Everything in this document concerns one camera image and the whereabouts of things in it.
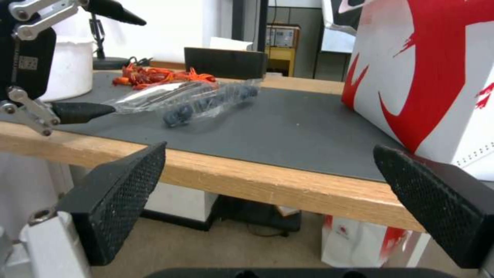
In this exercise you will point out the white red takeout paper bag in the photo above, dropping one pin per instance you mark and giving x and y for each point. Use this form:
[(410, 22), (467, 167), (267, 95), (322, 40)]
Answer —
[(436, 87)]

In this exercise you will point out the white table support panel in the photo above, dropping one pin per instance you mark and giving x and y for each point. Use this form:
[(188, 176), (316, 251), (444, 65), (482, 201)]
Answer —
[(181, 205)]

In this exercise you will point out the yellow metal cabinet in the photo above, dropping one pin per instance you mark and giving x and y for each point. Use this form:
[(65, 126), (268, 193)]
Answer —
[(281, 60)]

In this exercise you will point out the black foam block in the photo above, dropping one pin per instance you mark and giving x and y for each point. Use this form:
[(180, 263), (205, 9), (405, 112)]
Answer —
[(224, 62)]

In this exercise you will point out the black vertical pole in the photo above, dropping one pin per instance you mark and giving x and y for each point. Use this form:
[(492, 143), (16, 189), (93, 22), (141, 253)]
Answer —
[(261, 26)]

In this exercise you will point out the black stand with round base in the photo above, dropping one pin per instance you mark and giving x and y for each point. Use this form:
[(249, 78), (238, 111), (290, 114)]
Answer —
[(110, 62)]

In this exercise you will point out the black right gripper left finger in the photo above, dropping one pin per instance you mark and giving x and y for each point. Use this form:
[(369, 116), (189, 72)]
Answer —
[(115, 202)]

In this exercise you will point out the white cardboard box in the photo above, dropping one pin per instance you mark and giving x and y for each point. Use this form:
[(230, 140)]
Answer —
[(231, 43)]

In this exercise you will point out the clear plastic takeout container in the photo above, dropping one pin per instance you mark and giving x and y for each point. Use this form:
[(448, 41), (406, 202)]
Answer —
[(200, 101)]

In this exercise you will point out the white plastic bucket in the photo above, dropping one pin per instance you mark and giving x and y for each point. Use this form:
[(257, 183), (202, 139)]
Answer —
[(73, 72)]

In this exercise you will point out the black box under table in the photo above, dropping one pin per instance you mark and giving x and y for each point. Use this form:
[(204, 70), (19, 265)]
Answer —
[(254, 214)]

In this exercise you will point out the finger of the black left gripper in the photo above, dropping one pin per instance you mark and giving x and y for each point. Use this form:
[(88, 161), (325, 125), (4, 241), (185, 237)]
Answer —
[(77, 113), (112, 10)]

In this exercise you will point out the dark grey table mat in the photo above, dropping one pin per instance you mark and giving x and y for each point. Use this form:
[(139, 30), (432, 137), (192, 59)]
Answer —
[(289, 130)]

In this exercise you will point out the red crayfish pile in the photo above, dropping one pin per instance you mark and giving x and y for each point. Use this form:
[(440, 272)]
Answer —
[(150, 76)]

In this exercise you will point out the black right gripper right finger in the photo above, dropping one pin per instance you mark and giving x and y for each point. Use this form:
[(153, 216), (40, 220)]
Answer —
[(436, 199)]

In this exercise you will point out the small white red paper bag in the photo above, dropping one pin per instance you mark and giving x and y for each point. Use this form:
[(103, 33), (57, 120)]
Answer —
[(359, 240)]

